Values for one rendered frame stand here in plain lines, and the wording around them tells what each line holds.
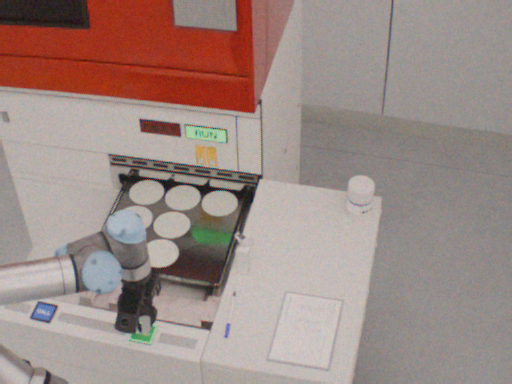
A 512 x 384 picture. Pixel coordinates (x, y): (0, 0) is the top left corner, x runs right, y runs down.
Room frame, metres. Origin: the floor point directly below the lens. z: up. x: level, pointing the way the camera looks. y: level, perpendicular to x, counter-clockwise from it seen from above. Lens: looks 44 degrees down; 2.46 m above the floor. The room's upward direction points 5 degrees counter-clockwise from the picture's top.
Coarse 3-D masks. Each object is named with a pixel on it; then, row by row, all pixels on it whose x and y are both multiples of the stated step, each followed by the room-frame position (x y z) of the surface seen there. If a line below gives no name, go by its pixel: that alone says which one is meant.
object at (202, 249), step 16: (128, 192) 1.66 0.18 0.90; (208, 192) 1.63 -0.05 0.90; (240, 192) 1.62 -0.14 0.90; (160, 208) 1.59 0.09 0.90; (192, 208) 1.58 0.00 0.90; (240, 208) 1.56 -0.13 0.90; (192, 224) 1.51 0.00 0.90; (208, 224) 1.51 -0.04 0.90; (224, 224) 1.50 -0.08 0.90; (176, 240) 1.46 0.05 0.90; (192, 240) 1.45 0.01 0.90; (208, 240) 1.45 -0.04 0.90; (224, 240) 1.44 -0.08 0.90; (192, 256) 1.40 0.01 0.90; (208, 256) 1.39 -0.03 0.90; (224, 256) 1.39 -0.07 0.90; (160, 272) 1.35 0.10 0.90; (176, 272) 1.35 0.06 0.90; (192, 272) 1.34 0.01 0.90; (208, 272) 1.34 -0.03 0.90
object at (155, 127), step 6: (144, 126) 1.71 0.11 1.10; (150, 126) 1.70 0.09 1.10; (156, 126) 1.70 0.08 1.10; (162, 126) 1.69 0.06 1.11; (168, 126) 1.69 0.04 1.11; (174, 126) 1.68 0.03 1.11; (156, 132) 1.70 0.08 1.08; (162, 132) 1.69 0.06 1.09; (168, 132) 1.69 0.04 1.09; (174, 132) 1.68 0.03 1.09
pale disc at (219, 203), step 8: (216, 192) 1.63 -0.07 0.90; (224, 192) 1.63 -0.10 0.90; (208, 200) 1.60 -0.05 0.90; (216, 200) 1.60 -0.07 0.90; (224, 200) 1.59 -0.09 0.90; (232, 200) 1.59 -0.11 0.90; (208, 208) 1.57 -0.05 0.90; (216, 208) 1.57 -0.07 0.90; (224, 208) 1.56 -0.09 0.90; (232, 208) 1.56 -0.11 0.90
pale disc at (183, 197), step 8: (168, 192) 1.65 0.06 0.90; (176, 192) 1.65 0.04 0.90; (184, 192) 1.64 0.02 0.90; (192, 192) 1.64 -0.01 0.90; (168, 200) 1.62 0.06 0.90; (176, 200) 1.61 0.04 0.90; (184, 200) 1.61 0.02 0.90; (192, 200) 1.61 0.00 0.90; (176, 208) 1.58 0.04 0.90; (184, 208) 1.58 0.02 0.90
